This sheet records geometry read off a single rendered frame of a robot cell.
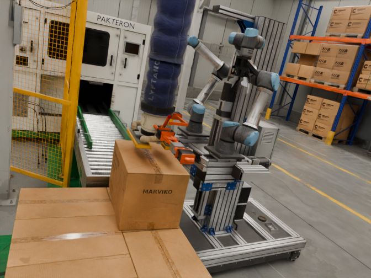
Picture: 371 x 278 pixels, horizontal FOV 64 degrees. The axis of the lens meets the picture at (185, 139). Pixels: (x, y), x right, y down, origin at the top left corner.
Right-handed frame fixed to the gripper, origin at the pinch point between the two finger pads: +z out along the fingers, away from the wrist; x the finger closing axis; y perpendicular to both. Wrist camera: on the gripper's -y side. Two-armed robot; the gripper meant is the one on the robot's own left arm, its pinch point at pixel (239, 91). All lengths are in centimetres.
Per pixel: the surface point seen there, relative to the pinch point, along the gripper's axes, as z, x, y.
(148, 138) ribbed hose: 39, -19, 44
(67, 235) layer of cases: 98, -10, 87
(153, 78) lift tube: 4, -32, 43
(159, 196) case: 73, -7, 36
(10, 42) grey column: 5, -148, 126
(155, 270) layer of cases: 98, 28, 47
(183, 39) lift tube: -22.3, -27.4, 29.9
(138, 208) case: 82, -8, 48
